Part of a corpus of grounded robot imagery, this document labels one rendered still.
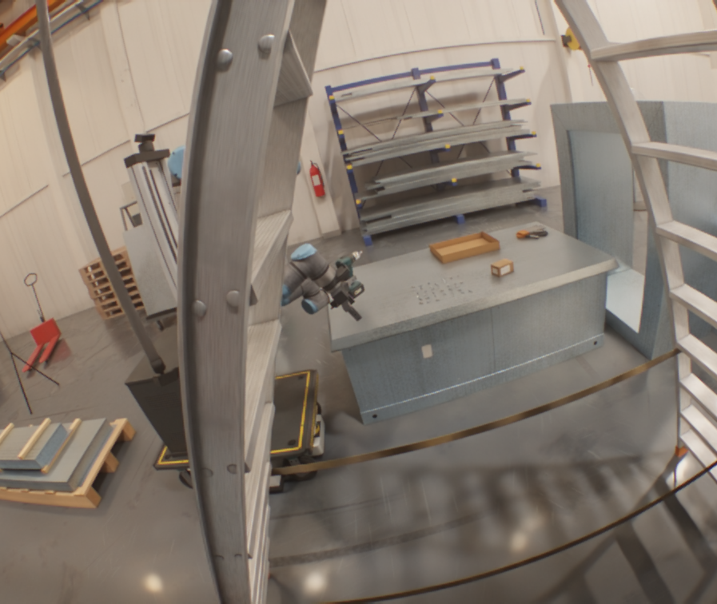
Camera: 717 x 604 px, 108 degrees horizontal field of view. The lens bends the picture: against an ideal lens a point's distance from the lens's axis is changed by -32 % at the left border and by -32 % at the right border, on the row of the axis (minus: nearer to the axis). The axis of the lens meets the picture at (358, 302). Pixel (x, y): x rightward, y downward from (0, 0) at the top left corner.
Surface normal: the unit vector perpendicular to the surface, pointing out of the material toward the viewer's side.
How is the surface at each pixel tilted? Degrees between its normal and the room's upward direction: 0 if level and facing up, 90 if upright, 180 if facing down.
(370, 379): 90
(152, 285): 78
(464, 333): 90
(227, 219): 88
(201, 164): 88
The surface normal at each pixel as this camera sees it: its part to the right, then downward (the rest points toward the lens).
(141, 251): 0.07, 0.21
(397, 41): 0.06, 0.41
